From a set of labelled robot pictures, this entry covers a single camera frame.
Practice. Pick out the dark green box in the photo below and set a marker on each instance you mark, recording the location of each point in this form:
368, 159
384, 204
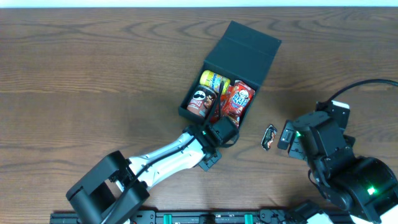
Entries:
243, 54

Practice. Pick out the red Hello Panda box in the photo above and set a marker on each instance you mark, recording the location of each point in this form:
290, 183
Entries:
238, 101

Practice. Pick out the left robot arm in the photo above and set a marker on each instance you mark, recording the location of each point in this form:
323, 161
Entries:
116, 187

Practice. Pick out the black candy wrapper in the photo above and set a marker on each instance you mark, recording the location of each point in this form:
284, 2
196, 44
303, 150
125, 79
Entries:
268, 137

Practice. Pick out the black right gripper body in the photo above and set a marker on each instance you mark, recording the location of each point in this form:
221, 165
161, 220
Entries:
286, 140

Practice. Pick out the red snack bag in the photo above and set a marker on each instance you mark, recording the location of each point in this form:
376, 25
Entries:
224, 97

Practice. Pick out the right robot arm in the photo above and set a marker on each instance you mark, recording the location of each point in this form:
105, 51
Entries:
365, 187

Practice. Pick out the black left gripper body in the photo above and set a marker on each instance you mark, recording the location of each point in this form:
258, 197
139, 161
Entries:
216, 115

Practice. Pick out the red Pringles can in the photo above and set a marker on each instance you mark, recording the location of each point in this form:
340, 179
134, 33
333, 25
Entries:
202, 101

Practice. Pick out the black mounting rail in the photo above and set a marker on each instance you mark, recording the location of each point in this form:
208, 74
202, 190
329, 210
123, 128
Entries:
262, 216

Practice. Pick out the yellow snack cup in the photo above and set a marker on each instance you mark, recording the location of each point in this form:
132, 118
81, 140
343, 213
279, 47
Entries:
214, 80

